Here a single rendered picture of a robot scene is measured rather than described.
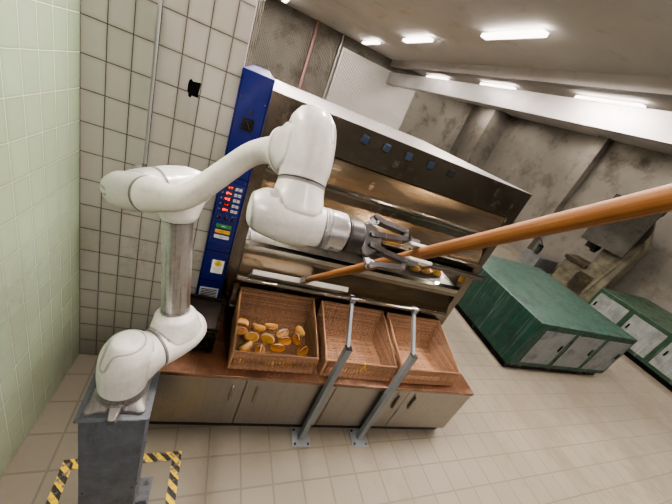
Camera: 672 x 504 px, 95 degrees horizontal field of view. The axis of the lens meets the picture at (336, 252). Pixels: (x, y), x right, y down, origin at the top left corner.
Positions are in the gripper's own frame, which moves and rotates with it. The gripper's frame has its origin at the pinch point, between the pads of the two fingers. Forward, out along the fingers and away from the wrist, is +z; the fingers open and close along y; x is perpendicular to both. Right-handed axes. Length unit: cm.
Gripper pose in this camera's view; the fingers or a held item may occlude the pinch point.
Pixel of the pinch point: (418, 253)
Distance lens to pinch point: 78.5
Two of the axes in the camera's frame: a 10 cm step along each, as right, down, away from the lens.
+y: -1.5, 9.6, -2.2
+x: 3.8, -1.5, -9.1
